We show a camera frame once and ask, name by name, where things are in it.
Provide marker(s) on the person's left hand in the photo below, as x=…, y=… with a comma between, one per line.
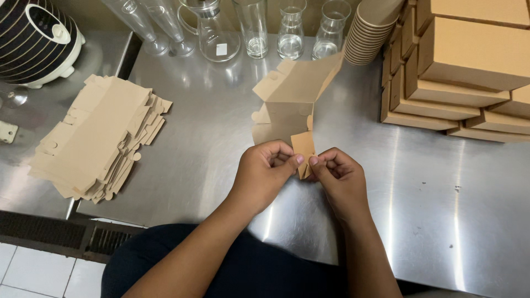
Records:
x=259, y=176

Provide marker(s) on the person's right hand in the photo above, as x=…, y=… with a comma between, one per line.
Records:
x=343, y=182

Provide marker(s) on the half-folded brown cardboard box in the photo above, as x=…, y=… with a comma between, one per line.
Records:
x=290, y=99

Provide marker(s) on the person's dark blue clothing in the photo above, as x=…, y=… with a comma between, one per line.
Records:
x=256, y=269

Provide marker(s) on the small glass carafe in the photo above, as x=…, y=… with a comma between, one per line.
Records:
x=329, y=35
x=290, y=35

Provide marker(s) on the straight tall glass tumbler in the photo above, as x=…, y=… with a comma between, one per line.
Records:
x=253, y=29

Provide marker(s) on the stack of brown paper cups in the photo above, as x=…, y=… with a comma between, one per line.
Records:
x=368, y=33

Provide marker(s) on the stack of folded cardboard boxes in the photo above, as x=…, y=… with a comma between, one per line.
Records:
x=459, y=70

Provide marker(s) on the pile of flat cardboard blanks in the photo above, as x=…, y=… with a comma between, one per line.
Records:
x=97, y=136

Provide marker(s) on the tall flared drinking glass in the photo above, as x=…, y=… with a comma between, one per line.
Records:
x=169, y=27
x=138, y=27

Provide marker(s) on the dark floor drain grate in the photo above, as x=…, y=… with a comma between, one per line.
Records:
x=62, y=236

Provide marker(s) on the clear glass base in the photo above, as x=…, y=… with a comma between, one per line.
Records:
x=12, y=96

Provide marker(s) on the black and cream rice cooker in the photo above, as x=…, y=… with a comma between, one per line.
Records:
x=35, y=39

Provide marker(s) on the cream wall socket plate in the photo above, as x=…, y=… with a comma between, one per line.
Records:
x=7, y=132

